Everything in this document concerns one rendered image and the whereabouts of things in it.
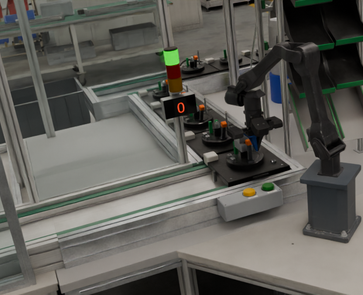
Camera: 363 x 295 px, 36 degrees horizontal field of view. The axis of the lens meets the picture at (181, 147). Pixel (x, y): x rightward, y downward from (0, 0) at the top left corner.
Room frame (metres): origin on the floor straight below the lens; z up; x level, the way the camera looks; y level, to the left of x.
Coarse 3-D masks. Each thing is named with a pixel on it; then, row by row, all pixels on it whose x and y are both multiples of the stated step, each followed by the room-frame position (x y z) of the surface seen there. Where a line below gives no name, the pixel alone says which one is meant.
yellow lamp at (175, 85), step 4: (168, 80) 1.93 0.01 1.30; (172, 80) 1.91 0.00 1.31; (176, 80) 1.91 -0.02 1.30; (180, 80) 1.92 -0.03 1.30; (172, 84) 1.91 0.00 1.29; (176, 84) 1.91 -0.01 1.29; (180, 84) 1.92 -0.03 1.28; (172, 88) 1.91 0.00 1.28; (176, 88) 1.91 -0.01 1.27; (180, 88) 1.92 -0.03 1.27
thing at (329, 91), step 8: (288, 40) 2.10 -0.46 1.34; (320, 56) 1.99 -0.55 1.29; (288, 64) 1.97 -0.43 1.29; (320, 64) 1.99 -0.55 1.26; (288, 72) 1.97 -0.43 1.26; (296, 72) 1.99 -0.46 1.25; (320, 72) 1.98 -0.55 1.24; (296, 80) 1.95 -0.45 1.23; (320, 80) 1.94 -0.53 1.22; (328, 80) 1.92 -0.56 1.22; (296, 88) 1.89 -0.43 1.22; (328, 88) 1.87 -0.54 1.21; (304, 96) 1.86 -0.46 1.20
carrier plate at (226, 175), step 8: (264, 152) 1.93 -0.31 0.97; (216, 160) 1.92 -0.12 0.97; (224, 160) 1.91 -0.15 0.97; (264, 160) 1.86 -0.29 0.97; (280, 160) 1.84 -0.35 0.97; (216, 168) 1.85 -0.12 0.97; (224, 168) 1.84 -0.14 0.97; (256, 168) 1.80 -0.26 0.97; (264, 168) 1.80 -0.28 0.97; (272, 168) 1.79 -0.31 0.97; (280, 168) 1.78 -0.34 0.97; (288, 168) 1.79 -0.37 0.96; (224, 176) 1.78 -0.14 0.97; (232, 176) 1.77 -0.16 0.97; (240, 176) 1.76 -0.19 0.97; (248, 176) 1.75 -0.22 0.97; (232, 184) 1.73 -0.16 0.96
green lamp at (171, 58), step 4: (164, 52) 1.93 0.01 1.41; (168, 52) 1.91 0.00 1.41; (172, 52) 1.91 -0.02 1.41; (176, 52) 1.92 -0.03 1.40; (168, 56) 1.91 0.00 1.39; (172, 56) 1.91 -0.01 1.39; (176, 56) 1.92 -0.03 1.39; (168, 60) 1.91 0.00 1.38; (172, 60) 1.91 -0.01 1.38; (176, 60) 1.92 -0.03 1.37; (168, 64) 1.92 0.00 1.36; (172, 64) 1.91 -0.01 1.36
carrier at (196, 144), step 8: (216, 120) 2.16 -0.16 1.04; (216, 128) 2.11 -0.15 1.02; (192, 136) 2.17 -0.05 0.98; (200, 136) 2.18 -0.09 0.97; (208, 136) 2.08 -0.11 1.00; (216, 136) 2.11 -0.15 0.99; (192, 144) 2.11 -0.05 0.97; (200, 144) 2.10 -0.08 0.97; (208, 144) 2.07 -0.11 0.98; (216, 144) 2.05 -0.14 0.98; (224, 144) 2.05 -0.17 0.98; (232, 144) 2.05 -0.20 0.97; (200, 152) 2.02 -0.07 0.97; (216, 152) 1.99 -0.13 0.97; (224, 152) 2.00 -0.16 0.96
